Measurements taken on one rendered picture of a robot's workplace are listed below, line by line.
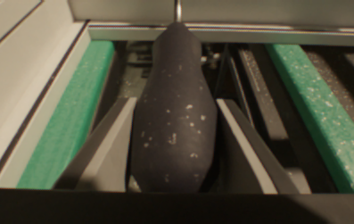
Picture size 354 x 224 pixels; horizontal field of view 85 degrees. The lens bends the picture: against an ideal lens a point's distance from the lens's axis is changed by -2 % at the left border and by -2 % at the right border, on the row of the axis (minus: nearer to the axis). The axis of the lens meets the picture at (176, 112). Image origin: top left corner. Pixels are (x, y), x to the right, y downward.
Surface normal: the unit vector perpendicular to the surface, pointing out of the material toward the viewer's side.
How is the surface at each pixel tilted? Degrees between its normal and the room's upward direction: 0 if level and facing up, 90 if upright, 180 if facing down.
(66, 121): 0
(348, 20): 90
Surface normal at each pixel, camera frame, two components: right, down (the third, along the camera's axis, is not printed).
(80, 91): 0.01, -0.63
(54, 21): 1.00, 0.02
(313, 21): -0.01, 0.77
